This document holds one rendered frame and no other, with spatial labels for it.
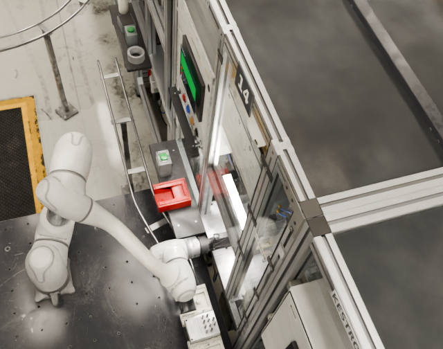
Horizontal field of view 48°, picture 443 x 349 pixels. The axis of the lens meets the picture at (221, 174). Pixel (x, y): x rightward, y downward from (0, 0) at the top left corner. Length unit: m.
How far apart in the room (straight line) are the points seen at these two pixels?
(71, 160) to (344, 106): 0.96
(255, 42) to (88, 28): 3.13
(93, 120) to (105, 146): 0.26
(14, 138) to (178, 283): 2.16
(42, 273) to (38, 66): 2.29
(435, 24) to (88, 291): 1.81
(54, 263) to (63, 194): 0.57
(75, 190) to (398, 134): 1.06
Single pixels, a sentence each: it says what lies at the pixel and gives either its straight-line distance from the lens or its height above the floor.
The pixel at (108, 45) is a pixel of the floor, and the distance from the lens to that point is 4.31.
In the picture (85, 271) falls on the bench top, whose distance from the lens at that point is 2.50.
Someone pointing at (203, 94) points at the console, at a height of 1.69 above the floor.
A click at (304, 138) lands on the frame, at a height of 2.01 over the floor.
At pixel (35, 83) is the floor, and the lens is 4.11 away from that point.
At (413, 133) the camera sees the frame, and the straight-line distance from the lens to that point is 1.38.
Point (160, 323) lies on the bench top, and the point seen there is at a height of 0.68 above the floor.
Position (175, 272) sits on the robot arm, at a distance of 1.97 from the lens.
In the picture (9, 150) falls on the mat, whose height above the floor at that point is 0.01.
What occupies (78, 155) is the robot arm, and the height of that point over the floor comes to 1.49.
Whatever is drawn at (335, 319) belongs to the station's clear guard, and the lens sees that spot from 1.18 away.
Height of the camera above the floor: 2.99
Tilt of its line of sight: 58 degrees down
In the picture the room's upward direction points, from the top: 10 degrees clockwise
